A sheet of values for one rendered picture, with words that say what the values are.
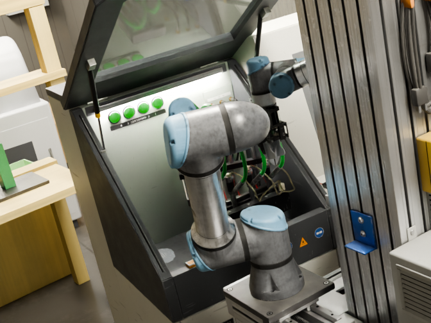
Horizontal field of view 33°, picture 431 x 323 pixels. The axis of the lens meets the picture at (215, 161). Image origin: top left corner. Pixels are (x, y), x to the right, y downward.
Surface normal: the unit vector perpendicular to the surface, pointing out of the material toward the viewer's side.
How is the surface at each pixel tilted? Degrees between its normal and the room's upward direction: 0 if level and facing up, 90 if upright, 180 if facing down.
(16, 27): 90
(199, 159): 121
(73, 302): 0
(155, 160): 90
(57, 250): 90
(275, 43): 76
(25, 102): 72
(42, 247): 90
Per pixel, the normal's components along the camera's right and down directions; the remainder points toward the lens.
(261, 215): -0.08, -0.95
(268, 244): 0.14, 0.30
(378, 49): 0.52, 0.18
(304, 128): 0.40, -0.03
